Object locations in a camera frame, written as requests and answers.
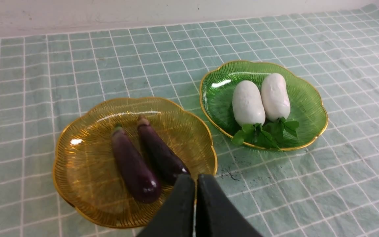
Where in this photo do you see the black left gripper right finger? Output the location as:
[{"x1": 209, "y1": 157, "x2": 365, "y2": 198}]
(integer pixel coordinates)
[{"x1": 195, "y1": 174, "x2": 262, "y2": 237}]

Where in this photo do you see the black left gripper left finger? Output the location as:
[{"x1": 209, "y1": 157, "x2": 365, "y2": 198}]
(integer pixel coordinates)
[{"x1": 137, "y1": 174, "x2": 195, "y2": 237}]

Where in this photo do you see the dark purple eggplant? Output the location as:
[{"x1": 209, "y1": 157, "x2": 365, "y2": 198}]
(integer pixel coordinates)
[
  {"x1": 137, "y1": 115, "x2": 191, "y2": 185},
  {"x1": 111, "y1": 123, "x2": 161, "y2": 203}
]

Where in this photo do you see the white radish with leaves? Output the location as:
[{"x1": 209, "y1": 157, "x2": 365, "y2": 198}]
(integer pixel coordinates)
[
  {"x1": 232, "y1": 80, "x2": 279, "y2": 149},
  {"x1": 261, "y1": 73, "x2": 300, "y2": 145}
]

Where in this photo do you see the amber glass plate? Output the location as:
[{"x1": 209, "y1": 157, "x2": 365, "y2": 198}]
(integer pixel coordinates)
[{"x1": 53, "y1": 96, "x2": 218, "y2": 228}]

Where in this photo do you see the green glass plate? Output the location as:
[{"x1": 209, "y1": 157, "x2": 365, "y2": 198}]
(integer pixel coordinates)
[{"x1": 200, "y1": 60, "x2": 328, "y2": 151}]

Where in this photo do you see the green checkered tablecloth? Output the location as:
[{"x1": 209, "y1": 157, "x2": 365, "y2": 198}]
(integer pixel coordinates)
[{"x1": 0, "y1": 5, "x2": 379, "y2": 237}]

